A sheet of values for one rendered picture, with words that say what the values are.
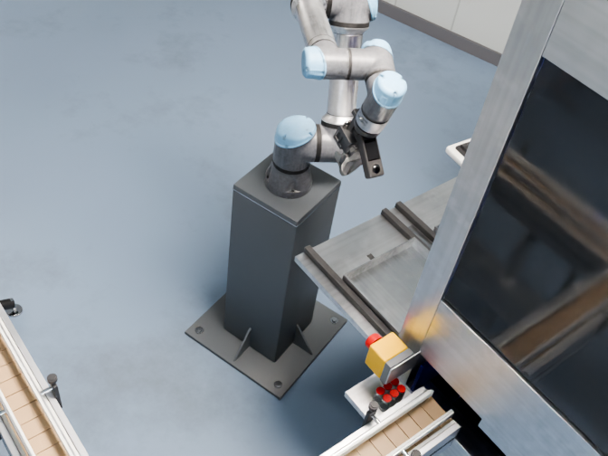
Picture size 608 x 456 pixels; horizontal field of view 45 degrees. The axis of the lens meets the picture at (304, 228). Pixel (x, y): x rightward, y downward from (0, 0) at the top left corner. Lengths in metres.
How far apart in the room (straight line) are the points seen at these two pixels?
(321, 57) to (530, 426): 0.92
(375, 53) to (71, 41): 2.82
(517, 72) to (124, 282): 2.16
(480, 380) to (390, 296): 0.46
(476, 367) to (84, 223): 2.12
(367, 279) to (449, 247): 0.56
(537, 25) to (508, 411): 0.78
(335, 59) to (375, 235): 0.57
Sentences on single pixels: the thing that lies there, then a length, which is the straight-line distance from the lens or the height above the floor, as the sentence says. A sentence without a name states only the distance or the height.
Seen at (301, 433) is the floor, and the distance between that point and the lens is 2.69.
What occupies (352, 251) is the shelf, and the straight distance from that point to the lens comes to 2.03.
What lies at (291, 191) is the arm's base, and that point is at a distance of 2.27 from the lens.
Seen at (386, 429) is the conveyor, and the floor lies 0.93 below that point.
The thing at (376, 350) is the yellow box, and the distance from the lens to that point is 1.65.
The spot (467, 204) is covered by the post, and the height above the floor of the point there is 1.47.
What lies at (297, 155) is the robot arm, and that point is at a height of 0.95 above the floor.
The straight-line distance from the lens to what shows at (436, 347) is 1.63.
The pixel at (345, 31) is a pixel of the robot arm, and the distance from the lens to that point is 2.11.
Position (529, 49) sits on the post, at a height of 1.80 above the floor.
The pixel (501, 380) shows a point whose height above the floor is 1.16.
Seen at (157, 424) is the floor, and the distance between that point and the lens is 2.69.
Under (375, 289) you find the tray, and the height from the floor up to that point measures 0.88.
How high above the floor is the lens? 2.36
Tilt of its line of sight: 46 degrees down
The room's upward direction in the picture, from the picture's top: 10 degrees clockwise
